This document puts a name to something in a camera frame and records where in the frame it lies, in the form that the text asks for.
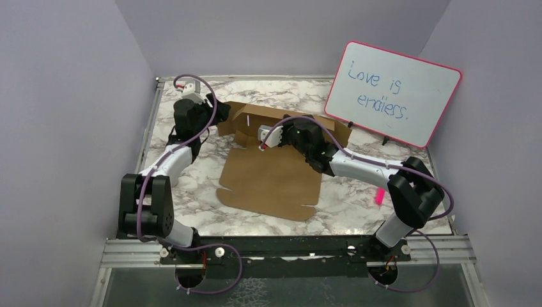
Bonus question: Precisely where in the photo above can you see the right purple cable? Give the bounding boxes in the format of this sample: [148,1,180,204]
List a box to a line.
[259,115,454,294]

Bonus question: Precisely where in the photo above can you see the pink framed whiteboard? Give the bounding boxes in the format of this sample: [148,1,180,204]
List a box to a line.
[324,42,462,148]

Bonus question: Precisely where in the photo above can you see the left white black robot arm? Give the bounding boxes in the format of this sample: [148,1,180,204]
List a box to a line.
[118,95,231,263]

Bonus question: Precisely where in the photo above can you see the brown cardboard box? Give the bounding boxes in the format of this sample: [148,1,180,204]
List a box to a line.
[215,100,352,223]

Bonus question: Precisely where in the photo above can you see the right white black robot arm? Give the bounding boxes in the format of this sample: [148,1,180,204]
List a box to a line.
[259,115,445,260]

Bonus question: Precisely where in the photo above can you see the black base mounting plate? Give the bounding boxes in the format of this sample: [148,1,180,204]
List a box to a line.
[157,235,411,279]

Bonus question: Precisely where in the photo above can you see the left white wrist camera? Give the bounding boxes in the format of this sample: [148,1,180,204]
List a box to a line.
[176,81,209,105]

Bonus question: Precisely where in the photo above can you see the pink marker pen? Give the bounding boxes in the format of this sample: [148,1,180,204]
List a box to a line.
[375,188,385,206]

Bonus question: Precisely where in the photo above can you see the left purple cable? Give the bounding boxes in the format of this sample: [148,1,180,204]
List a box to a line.
[136,74,244,295]

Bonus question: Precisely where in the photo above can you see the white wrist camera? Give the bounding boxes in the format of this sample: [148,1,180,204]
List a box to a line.
[257,125,283,151]
[176,81,209,105]

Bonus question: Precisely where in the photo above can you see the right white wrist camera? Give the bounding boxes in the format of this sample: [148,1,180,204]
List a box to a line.
[257,125,283,151]

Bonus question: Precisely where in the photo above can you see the purple cable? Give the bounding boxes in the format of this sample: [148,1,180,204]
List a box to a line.
[259,115,454,294]
[136,74,244,295]

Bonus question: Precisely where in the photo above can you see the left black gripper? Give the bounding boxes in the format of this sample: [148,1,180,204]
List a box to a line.
[192,93,231,136]

